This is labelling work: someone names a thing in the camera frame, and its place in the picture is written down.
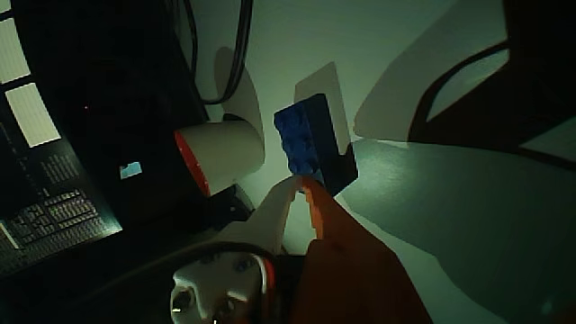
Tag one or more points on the black curved frame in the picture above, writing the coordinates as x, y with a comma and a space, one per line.
531, 99

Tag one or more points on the blue toy brick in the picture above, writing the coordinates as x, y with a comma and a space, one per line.
306, 139

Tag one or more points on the black device with white panels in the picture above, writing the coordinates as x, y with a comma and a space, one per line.
90, 90

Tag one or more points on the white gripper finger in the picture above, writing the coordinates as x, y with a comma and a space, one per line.
234, 279

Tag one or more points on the white cup with red inside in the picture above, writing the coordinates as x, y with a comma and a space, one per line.
225, 153

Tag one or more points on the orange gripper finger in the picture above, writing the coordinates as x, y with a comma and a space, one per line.
351, 279

